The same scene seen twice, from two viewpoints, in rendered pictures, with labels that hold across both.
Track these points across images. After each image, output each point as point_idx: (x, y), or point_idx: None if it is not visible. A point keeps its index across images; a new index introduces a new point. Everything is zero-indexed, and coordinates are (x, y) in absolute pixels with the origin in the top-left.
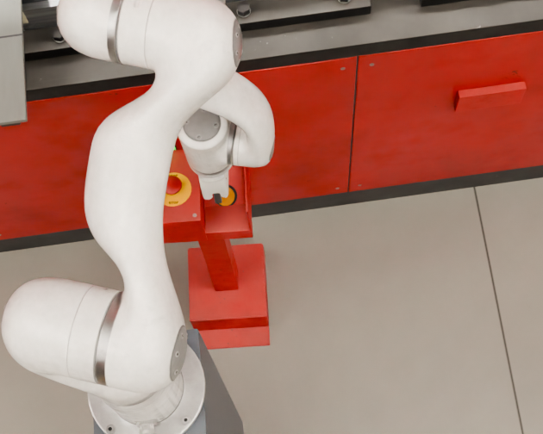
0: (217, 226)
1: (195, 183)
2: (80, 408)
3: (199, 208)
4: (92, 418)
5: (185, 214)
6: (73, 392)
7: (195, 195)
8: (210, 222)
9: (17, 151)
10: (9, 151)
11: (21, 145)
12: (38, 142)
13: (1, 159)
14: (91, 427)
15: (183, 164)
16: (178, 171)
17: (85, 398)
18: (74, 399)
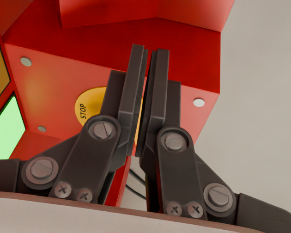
0: (217, 2)
1: (108, 77)
2: (239, 35)
3: (184, 88)
4: (250, 29)
5: (189, 116)
6: (225, 37)
7: (143, 86)
8: (199, 15)
9: (43, 145)
10: (44, 150)
11: (36, 151)
12: (31, 142)
13: (51, 146)
14: (256, 31)
15: (54, 86)
16: (72, 98)
17: (233, 30)
18: (230, 38)
